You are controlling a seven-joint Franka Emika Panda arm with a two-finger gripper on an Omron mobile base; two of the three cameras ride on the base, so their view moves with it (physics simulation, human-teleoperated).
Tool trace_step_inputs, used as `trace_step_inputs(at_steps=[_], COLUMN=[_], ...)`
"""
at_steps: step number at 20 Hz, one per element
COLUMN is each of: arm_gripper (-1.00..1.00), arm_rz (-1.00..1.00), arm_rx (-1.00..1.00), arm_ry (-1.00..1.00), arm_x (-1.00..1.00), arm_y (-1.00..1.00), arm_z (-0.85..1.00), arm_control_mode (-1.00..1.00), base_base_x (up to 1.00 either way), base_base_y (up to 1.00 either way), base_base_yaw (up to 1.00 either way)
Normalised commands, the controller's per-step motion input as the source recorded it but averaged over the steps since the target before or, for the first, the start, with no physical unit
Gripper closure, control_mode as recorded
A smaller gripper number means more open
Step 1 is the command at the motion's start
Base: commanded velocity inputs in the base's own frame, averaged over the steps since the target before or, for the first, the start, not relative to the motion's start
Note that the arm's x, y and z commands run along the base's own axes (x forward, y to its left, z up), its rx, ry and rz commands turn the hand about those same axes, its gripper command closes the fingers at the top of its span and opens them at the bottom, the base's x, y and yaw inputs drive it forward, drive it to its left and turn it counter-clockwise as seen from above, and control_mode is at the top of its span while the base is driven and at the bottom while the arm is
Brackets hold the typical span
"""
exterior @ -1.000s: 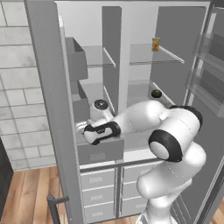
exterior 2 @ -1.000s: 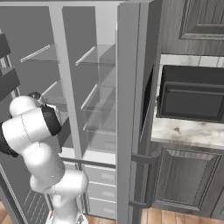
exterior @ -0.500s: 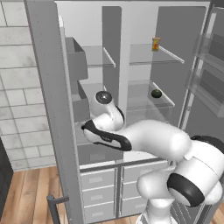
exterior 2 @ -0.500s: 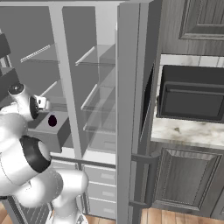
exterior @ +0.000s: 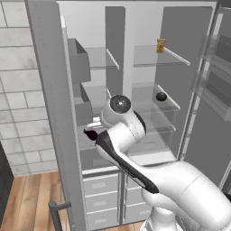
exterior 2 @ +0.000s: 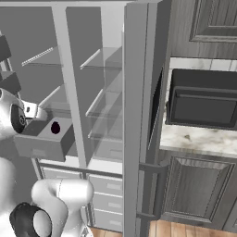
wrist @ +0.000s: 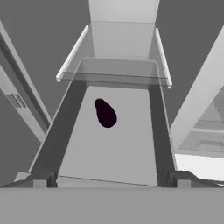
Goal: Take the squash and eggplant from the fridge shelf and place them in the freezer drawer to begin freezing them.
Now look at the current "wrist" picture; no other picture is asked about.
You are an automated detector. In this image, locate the grey fridge door with bins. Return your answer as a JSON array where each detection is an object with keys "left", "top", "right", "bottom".
[{"left": 170, "top": 25, "right": 224, "bottom": 182}]

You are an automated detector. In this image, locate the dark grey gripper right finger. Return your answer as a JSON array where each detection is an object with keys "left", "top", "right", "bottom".
[{"left": 157, "top": 169, "right": 224, "bottom": 188}]

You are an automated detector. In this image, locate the clear glass fridge shelf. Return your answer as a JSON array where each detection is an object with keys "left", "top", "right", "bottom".
[{"left": 55, "top": 24, "right": 173, "bottom": 90}]

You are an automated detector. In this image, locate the dark purple eggplant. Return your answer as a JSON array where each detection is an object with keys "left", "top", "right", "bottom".
[{"left": 94, "top": 98, "right": 118, "bottom": 129}]

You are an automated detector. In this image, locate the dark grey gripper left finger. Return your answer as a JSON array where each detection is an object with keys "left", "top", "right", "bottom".
[{"left": 0, "top": 170, "right": 59, "bottom": 188}]

